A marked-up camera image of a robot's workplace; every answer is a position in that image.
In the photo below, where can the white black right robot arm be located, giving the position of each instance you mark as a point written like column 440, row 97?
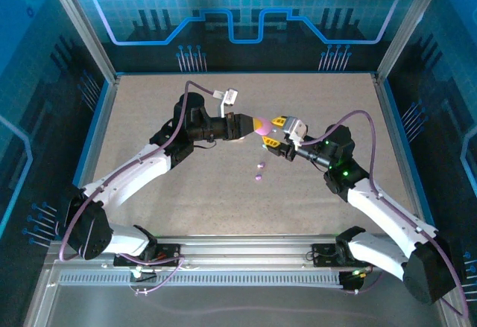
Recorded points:
column 387, row 215

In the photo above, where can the aluminium frame post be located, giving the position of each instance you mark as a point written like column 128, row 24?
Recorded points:
column 410, row 25
column 80, row 25

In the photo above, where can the blue table edge trim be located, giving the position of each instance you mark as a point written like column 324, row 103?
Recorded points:
column 410, row 155
column 85, row 155

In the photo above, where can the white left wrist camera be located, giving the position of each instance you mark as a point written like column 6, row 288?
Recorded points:
column 229, row 96

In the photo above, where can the aluminium table side rail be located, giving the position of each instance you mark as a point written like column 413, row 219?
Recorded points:
column 95, row 155
column 400, row 155

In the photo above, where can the grey metal deck plate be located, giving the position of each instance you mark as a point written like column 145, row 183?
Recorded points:
column 261, row 297

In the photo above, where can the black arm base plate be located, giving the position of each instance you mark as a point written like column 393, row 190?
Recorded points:
column 169, row 254
column 324, row 256

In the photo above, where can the black controller bracket with LEDs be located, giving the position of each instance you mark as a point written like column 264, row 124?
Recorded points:
column 350, row 282

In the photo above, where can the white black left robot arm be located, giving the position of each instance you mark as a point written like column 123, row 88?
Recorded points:
column 126, row 174

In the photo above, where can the blue printed side wall panel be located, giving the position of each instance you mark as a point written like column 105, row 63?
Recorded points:
column 447, row 81
column 30, row 100

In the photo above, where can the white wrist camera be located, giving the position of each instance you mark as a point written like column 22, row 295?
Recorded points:
column 229, row 96
column 296, row 129

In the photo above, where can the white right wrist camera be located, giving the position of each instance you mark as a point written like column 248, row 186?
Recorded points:
column 296, row 129

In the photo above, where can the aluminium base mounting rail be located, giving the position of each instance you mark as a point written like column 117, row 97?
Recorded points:
column 246, row 252

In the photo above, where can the pink earbud charging case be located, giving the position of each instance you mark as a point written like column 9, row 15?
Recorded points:
column 265, row 127

